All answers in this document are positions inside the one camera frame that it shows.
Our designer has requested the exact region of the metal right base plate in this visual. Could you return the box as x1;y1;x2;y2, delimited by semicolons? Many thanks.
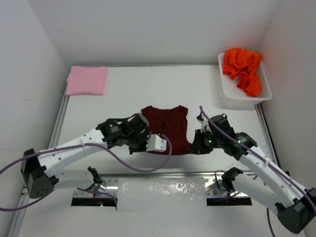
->
204;176;250;198

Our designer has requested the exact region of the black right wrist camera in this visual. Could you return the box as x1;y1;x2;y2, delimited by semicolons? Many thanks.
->
197;115;211;133

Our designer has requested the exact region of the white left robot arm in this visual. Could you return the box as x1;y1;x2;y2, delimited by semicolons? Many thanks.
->
21;114;150;199

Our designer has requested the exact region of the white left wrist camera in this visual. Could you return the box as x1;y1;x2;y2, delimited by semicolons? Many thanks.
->
146;134;167;152

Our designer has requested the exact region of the pink t-shirt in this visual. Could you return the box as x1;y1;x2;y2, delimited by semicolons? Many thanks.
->
66;66;108;96

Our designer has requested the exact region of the orange t-shirt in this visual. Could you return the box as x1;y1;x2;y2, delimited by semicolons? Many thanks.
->
222;47;262;97

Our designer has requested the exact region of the black base cable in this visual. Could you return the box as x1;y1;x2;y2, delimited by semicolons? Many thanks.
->
214;169;226;192

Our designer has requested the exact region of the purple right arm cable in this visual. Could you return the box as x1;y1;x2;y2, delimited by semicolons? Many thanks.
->
198;105;316;237

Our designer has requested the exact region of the dark red t-shirt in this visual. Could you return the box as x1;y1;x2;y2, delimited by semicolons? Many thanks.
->
141;106;192;156

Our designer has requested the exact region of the white plastic basket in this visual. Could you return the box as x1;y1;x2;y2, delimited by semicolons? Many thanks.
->
218;53;273;105

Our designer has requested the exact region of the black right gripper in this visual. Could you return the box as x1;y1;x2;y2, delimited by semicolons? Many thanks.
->
188;128;223;154

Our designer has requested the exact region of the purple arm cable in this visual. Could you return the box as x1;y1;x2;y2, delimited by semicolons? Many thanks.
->
0;134;173;212
198;105;316;237

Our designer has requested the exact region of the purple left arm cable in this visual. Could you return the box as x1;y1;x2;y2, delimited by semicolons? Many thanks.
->
0;134;173;212

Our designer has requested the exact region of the metal base plate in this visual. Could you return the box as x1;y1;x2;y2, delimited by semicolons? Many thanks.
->
204;176;250;198
75;182;119;198

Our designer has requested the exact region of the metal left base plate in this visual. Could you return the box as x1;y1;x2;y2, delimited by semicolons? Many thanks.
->
75;182;119;198

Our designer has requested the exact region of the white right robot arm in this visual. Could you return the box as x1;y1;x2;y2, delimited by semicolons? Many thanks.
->
189;114;316;234

